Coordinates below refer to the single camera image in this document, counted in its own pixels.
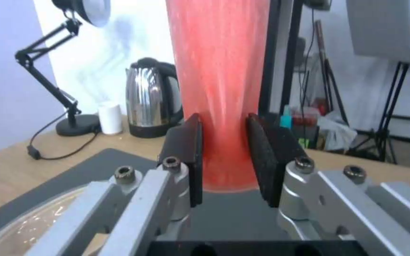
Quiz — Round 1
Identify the clear plastic food container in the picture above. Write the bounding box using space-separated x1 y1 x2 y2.
0 185 113 256

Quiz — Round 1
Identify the black lamp power cable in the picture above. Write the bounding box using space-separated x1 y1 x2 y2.
28 113 101 160

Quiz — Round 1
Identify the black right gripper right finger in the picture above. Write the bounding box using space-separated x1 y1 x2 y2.
244 113 410 256

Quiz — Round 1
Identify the crumpled white plastic bag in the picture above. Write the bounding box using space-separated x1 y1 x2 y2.
318 110 358 153

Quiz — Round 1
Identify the black light stand tripod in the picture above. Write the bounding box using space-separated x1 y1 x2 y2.
347 61 410 164

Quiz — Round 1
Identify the red translucent plastic bag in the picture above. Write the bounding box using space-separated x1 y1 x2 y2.
164 0 275 193

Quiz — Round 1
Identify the teal plastic bottle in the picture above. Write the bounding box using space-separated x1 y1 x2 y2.
280 105 293 128

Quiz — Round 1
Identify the white softbox studio light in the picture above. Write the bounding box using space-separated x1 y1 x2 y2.
345 0 410 64

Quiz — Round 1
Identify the black articulated desk lamp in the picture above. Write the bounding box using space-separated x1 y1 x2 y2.
15 0 112 137

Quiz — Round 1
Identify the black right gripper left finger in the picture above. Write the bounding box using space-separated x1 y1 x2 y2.
26 113 204 256

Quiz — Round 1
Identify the black vertical metal frame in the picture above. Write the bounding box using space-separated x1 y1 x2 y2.
258 0 305 126

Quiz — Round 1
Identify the stainless steel electric kettle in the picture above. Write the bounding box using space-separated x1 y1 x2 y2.
125 57 184 139

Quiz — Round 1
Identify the white cylindrical paper roll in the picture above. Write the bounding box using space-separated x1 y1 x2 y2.
98 103 123 135

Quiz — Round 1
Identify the dark grey desk mat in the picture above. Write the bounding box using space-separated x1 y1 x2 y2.
0 148 302 241

